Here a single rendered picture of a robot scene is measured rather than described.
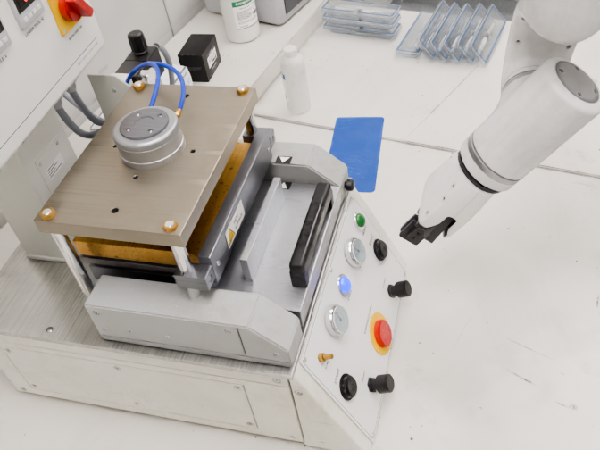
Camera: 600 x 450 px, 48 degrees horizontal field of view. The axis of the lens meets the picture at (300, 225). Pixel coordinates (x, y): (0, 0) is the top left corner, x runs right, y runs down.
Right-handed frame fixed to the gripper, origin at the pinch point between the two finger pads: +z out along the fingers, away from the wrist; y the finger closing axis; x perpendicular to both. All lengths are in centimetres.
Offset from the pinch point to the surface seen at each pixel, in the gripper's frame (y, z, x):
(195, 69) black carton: -48, 36, -41
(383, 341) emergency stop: 13.8, 8.8, 2.9
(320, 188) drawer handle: 6.2, -3.8, -16.4
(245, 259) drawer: 19.5, -0.3, -21.4
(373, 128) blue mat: -40.5, 19.2, -4.0
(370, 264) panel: 4.1, 6.7, -2.8
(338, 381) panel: 24.5, 6.4, -3.2
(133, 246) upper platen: 22.3, 4.1, -33.5
